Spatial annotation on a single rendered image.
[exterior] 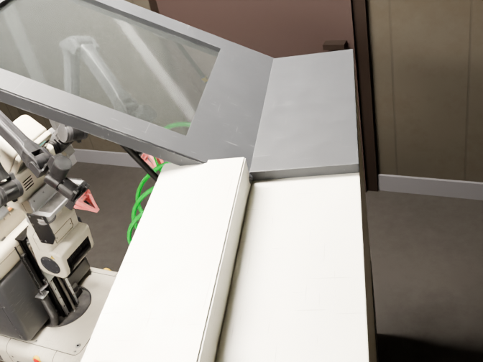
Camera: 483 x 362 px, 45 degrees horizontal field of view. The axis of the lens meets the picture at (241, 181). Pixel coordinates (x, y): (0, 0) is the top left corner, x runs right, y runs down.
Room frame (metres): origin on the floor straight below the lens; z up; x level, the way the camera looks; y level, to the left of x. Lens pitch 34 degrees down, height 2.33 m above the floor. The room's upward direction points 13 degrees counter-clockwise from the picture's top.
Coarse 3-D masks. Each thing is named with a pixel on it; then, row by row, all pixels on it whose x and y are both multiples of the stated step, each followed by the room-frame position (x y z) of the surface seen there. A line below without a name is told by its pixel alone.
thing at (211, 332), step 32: (224, 160) 1.25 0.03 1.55; (160, 192) 1.17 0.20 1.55; (192, 192) 1.14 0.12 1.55; (224, 192) 1.11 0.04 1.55; (160, 224) 1.04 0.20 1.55; (192, 224) 1.02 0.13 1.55; (224, 224) 0.99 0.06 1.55; (128, 256) 0.96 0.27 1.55; (160, 256) 0.93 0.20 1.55; (192, 256) 0.91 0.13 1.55; (224, 256) 0.90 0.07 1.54; (128, 288) 0.86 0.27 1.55; (160, 288) 0.84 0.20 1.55; (192, 288) 0.82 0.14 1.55; (224, 288) 0.85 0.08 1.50; (128, 320) 0.77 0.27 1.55; (160, 320) 0.76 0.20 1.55; (192, 320) 0.74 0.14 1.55; (96, 352) 0.72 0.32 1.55; (128, 352) 0.70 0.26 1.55; (160, 352) 0.68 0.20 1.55; (192, 352) 0.67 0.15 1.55
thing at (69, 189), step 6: (66, 180) 1.67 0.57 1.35; (60, 186) 1.66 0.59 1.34; (66, 186) 1.65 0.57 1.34; (72, 186) 1.66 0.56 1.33; (78, 186) 1.64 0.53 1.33; (60, 192) 1.65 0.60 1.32; (66, 192) 1.64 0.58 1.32; (72, 192) 1.64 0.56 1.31; (72, 198) 1.64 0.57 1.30; (66, 204) 1.65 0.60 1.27
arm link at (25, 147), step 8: (0, 112) 1.89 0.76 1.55; (0, 120) 1.85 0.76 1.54; (8, 120) 1.86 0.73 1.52; (0, 128) 1.83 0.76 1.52; (8, 128) 1.82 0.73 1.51; (16, 128) 1.83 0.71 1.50; (8, 136) 1.80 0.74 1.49; (16, 136) 1.79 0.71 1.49; (24, 136) 1.80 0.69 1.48; (16, 144) 1.78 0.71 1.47; (24, 144) 1.76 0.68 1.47; (32, 144) 1.77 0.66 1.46; (24, 152) 1.74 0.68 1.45; (32, 152) 1.74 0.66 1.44; (40, 152) 1.76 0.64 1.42; (48, 152) 1.76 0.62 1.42; (24, 160) 1.74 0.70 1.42; (32, 160) 1.71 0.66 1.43; (40, 160) 1.71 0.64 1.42; (40, 168) 1.70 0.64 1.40
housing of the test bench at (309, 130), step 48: (288, 96) 1.61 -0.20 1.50; (336, 96) 1.54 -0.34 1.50; (288, 144) 1.33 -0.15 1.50; (336, 144) 1.28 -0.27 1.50; (288, 192) 1.16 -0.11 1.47; (336, 192) 1.11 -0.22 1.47; (240, 240) 1.02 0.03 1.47; (288, 240) 0.98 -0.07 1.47; (336, 240) 0.95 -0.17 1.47; (240, 288) 0.87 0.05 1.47; (288, 288) 0.84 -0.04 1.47; (336, 288) 0.81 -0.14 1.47; (240, 336) 0.75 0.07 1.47; (288, 336) 0.72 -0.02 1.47; (336, 336) 0.69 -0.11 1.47
